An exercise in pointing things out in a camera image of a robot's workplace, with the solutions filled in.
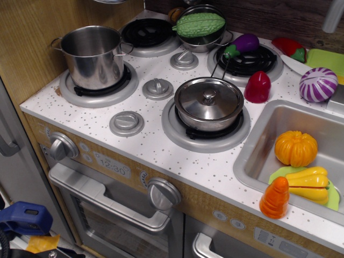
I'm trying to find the grey dishwasher door handle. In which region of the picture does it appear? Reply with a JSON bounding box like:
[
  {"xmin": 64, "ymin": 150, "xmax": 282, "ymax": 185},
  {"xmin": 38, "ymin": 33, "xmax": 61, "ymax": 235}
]
[{"xmin": 192, "ymin": 233, "xmax": 223, "ymax": 258}]

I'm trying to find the blue clamp tool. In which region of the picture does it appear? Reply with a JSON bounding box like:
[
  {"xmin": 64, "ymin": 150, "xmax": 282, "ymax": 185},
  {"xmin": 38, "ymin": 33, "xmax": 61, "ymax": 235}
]
[{"xmin": 1, "ymin": 202, "xmax": 53, "ymax": 235}]

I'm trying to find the red toy pepper half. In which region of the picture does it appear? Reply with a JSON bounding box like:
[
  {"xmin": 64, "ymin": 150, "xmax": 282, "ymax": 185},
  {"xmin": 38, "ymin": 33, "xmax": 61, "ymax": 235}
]
[{"xmin": 244, "ymin": 71, "xmax": 271, "ymax": 104}]

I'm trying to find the burner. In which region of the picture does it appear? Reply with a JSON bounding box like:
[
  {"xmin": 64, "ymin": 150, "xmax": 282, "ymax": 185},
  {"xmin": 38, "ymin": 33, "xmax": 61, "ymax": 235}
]
[
  {"xmin": 207, "ymin": 45, "xmax": 283, "ymax": 87},
  {"xmin": 120, "ymin": 18, "xmax": 181, "ymax": 58},
  {"xmin": 162, "ymin": 99, "xmax": 250, "ymax": 153},
  {"xmin": 59, "ymin": 62, "xmax": 139, "ymax": 108}
]

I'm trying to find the back right burner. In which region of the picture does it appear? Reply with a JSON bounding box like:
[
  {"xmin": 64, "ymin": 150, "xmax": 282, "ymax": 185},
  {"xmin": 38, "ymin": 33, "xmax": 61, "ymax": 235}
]
[{"xmin": 207, "ymin": 45, "xmax": 283, "ymax": 87}]

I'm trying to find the back left burner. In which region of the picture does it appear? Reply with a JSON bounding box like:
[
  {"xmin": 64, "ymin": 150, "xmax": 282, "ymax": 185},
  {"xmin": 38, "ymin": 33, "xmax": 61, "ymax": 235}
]
[{"xmin": 120, "ymin": 18, "xmax": 181, "ymax": 58}]

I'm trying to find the grey toy sink basin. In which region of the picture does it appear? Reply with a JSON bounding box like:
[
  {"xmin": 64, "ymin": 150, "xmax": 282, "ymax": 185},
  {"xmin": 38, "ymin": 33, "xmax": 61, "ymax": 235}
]
[{"xmin": 232, "ymin": 99, "xmax": 344, "ymax": 226}]

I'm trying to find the red toy chili pepper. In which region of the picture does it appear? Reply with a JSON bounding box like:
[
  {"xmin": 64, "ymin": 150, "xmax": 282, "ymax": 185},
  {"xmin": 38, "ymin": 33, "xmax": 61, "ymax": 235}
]
[{"xmin": 271, "ymin": 37, "xmax": 306, "ymax": 63}]

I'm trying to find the steel pot lid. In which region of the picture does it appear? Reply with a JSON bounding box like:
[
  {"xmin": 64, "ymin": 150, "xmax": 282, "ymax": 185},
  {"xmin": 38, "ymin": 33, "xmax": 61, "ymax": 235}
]
[{"xmin": 94, "ymin": 0, "xmax": 127, "ymax": 4}]

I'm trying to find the grey fridge door handle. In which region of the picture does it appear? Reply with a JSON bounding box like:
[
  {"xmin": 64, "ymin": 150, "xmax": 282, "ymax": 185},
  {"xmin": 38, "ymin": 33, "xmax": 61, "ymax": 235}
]
[{"xmin": 1, "ymin": 118, "xmax": 20, "ymax": 157}]

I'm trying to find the light green toy plate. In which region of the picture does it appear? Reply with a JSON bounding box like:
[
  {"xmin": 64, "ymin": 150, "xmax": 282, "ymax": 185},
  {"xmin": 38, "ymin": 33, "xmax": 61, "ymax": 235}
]
[{"xmin": 269, "ymin": 166, "xmax": 340, "ymax": 211}]

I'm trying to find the yellow toy fruit at back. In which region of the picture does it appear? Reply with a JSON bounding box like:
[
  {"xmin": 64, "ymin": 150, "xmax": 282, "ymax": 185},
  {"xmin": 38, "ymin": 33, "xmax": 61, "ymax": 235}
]
[{"xmin": 168, "ymin": 7, "xmax": 185, "ymax": 22}]

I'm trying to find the right oven dial knob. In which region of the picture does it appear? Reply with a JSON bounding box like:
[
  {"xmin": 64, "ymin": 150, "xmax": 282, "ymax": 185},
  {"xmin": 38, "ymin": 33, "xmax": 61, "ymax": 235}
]
[{"xmin": 147, "ymin": 177, "xmax": 182, "ymax": 211}]

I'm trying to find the grey oven door handle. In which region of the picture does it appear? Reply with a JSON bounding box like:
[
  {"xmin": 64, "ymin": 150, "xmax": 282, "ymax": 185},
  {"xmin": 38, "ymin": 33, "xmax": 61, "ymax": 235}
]
[{"xmin": 49, "ymin": 163, "xmax": 170, "ymax": 235}]

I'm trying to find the purple toy eggplant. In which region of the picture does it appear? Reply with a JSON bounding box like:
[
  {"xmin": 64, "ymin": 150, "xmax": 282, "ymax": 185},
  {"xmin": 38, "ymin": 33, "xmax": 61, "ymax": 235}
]
[{"xmin": 223, "ymin": 33, "xmax": 260, "ymax": 59}]

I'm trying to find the purple white toy onion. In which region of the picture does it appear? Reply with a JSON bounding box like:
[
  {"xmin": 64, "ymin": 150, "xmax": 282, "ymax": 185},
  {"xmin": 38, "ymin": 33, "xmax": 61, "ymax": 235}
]
[{"xmin": 299, "ymin": 67, "xmax": 339, "ymax": 103}]

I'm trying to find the yellow paper scrap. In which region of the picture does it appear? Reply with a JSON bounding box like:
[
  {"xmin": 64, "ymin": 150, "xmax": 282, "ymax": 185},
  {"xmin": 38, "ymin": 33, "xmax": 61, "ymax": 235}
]
[{"xmin": 25, "ymin": 234, "xmax": 60, "ymax": 254}]

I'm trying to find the green toy cutting board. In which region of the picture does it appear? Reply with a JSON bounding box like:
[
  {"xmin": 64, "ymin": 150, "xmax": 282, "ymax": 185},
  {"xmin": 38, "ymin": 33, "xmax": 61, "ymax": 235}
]
[{"xmin": 306, "ymin": 48, "xmax": 343, "ymax": 76}]

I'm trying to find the orange toy carrot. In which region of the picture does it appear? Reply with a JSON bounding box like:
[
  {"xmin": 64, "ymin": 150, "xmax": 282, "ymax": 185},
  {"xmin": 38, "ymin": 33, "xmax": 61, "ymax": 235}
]
[{"xmin": 259, "ymin": 176, "xmax": 290, "ymax": 219}]

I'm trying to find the yellow toy banana bunch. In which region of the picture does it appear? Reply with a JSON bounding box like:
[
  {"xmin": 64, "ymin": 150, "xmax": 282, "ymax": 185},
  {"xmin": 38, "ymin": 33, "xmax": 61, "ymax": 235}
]
[{"xmin": 285, "ymin": 167, "xmax": 329, "ymax": 205}]

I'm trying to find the grey stove knob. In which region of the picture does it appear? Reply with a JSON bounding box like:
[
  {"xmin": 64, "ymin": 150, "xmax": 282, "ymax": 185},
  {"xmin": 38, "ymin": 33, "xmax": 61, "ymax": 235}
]
[
  {"xmin": 142, "ymin": 78, "xmax": 174, "ymax": 101},
  {"xmin": 109, "ymin": 111, "xmax": 145, "ymax": 137},
  {"xmin": 170, "ymin": 50, "xmax": 199, "ymax": 71}
]

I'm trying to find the steel bowl pot at back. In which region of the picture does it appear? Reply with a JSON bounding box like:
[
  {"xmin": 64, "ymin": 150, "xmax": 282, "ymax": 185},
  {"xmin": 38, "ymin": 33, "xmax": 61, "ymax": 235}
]
[{"xmin": 176, "ymin": 4, "xmax": 227, "ymax": 53}]

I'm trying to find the grey stove knob middle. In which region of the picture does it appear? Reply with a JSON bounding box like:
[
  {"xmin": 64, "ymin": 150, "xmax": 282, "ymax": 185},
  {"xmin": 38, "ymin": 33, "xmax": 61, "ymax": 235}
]
[{"xmin": 142, "ymin": 78, "xmax": 174, "ymax": 101}]

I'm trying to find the oven clock display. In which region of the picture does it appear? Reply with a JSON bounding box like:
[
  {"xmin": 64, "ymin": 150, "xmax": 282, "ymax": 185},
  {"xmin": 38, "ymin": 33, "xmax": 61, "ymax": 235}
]
[{"xmin": 93, "ymin": 152, "xmax": 131, "ymax": 179}]

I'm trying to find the white toy knife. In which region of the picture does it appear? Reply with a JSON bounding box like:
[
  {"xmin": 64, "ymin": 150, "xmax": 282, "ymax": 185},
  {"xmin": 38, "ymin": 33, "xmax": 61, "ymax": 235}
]
[{"xmin": 280, "ymin": 55, "xmax": 312, "ymax": 76}]

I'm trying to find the front right burner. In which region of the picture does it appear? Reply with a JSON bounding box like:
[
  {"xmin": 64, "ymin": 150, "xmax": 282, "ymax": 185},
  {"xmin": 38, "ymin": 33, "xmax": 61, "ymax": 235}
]
[{"xmin": 162, "ymin": 99, "xmax": 250, "ymax": 153}]

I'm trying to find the green toy bitter gourd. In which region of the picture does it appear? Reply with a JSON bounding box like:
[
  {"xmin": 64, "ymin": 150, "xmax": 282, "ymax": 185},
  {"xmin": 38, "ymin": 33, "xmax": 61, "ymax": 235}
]
[{"xmin": 172, "ymin": 13, "xmax": 226, "ymax": 38}]

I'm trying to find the grey stove knob back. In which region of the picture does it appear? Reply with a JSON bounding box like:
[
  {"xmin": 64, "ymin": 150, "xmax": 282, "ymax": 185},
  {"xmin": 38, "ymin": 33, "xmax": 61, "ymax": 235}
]
[{"xmin": 170, "ymin": 50, "xmax": 199, "ymax": 71}]

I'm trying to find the tall steel stock pot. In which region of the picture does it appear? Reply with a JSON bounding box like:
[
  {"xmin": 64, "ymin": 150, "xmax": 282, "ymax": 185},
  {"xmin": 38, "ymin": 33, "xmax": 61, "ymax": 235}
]
[{"xmin": 51, "ymin": 26, "xmax": 126, "ymax": 90}]

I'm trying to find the front left burner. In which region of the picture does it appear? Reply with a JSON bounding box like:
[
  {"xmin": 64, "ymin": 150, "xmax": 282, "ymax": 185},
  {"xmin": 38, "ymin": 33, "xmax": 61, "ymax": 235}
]
[{"xmin": 59, "ymin": 62, "xmax": 139, "ymax": 108}]

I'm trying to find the oven dial knob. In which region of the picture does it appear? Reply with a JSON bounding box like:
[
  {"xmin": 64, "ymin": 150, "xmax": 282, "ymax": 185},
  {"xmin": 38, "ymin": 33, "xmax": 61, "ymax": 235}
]
[
  {"xmin": 147, "ymin": 177, "xmax": 182, "ymax": 211},
  {"xmin": 50, "ymin": 132, "xmax": 79, "ymax": 161}
]

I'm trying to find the small steel pan lid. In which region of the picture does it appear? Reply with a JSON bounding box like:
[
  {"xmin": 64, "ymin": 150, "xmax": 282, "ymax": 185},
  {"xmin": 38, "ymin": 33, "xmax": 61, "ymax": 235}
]
[{"xmin": 175, "ymin": 77, "xmax": 243, "ymax": 121}]

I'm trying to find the grey stove knob front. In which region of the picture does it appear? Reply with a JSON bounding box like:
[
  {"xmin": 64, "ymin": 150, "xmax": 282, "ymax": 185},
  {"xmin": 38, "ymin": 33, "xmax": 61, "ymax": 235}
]
[{"xmin": 109, "ymin": 111, "xmax": 145, "ymax": 137}]

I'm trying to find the orange toy pumpkin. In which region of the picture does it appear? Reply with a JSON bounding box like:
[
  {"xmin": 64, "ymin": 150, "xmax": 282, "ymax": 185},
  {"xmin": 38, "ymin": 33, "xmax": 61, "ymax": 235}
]
[{"xmin": 275, "ymin": 131, "xmax": 318, "ymax": 167}]

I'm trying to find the grey faucet pipe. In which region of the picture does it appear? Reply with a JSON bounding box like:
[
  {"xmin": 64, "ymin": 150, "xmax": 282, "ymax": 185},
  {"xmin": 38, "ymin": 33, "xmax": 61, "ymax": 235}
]
[{"xmin": 322, "ymin": 0, "xmax": 343, "ymax": 33}]

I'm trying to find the left oven dial knob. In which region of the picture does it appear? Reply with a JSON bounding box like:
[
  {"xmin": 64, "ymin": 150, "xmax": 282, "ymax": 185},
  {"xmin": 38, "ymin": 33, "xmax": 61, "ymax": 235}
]
[{"xmin": 50, "ymin": 132, "xmax": 79, "ymax": 161}]

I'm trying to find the steel saucepan with lid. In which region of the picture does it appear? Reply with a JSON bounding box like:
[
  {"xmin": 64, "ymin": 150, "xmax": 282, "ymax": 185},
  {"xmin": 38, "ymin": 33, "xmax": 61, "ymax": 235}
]
[{"xmin": 174, "ymin": 55, "xmax": 245, "ymax": 132}]

